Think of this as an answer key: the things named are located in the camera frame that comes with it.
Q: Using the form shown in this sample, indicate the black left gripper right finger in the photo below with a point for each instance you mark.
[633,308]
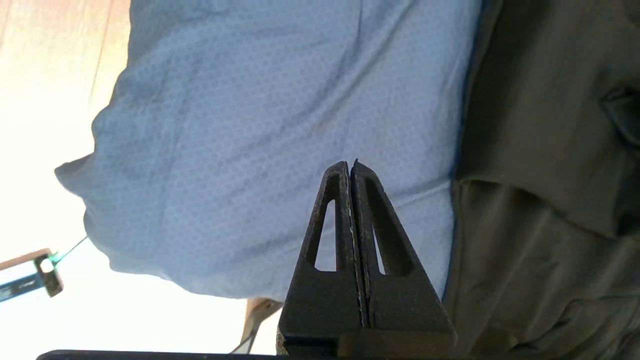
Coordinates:
[400,305]

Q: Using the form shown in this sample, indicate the tan wooden leg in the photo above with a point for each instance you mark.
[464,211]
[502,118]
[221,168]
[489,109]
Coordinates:
[257,310]

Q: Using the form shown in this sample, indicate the black zip hoodie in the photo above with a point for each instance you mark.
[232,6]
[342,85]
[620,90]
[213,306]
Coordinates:
[540,150]

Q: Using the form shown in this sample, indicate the blue bed sheet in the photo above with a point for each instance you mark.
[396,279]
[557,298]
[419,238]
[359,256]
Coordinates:
[250,125]

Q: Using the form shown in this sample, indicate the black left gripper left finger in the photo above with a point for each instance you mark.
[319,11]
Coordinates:
[320,305]

